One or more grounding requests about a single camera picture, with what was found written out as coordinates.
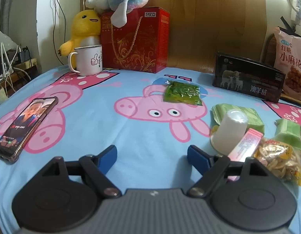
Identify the yellow chips snack bag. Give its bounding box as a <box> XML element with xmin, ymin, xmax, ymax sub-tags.
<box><xmin>252</xmin><ymin>138</ymin><xmax>301</xmax><ymax>186</ymax></box>

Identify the white router with antennas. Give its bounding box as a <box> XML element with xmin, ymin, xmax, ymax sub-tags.
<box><xmin>0</xmin><ymin>42</ymin><xmax>21</xmax><ymax>82</ymax></box>

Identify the white enamel mug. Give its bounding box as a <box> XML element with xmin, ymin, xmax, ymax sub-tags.
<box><xmin>68</xmin><ymin>45</ymin><xmax>103</xmax><ymax>76</ymax></box>

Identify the green pickled vegetable packet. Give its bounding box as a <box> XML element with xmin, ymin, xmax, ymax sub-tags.
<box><xmin>163</xmin><ymin>80</ymin><xmax>202</xmax><ymax>106</ymax></box>

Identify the smartphone in clear case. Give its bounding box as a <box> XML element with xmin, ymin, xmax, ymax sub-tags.
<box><xmin>0</xmin><ymin>97</ymin><xmax>58</xmax><ymax>163</ymax></box>

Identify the white power strip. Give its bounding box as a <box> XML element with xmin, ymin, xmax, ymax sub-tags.
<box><xmin>291</xmin><ymin>0</ymin><xmax>301</xmax><ymax>25</ymax></box>

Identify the black sheep print box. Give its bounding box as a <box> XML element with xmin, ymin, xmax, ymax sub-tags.
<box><xmin>213</xmin><ymin>52</ymin><xmax>285</xmax><ymax>103</ymax></box>

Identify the pink snack stick packet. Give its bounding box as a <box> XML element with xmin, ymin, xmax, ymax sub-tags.
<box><xmin>226</xmin><ymin>127</ymin><xmax>264</xmax><ymax>182</ymax></box>

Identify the red gift box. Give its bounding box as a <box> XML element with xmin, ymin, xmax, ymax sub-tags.
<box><xmin>100</xmin><ymin>7</ymin><xmax>170</xmax><ymax>74</ymax></box>

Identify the pink fried dough snack bag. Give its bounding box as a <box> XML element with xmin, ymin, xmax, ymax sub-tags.
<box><xmin>274</xmin><ymin>27</ymin><xmax>301</xmax><ymax>100</ymax></box>

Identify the wooden board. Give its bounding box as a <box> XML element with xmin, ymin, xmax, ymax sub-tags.
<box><xmin>80</xmin><ymin>0</ymin><xmax>269</xmax><ymax>74</ymax></box>

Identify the white plastic cup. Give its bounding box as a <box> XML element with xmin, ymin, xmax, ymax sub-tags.
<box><xmin>210</xmin><ymin>109</ymin><xmax>248</xmax><ymax>155</ymax></box>

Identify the light green snack packet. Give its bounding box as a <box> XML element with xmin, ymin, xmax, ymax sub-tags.
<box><xmin>211</xmin><ymin>104</ymin><xmax>265</xmax><ymax>134</ymax></box>

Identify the small green snack packet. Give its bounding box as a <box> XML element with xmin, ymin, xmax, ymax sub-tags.
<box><xmin>273</xmin><ymin>118</ymin><xmax>301</xmax><ymax>150</ymax></box>

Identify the yellow duck plush toy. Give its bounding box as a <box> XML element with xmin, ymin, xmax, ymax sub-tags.
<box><xmin>58</xmin><ymin>10</ymin><xmax>101</xmax><ymax>56</ymax></box>

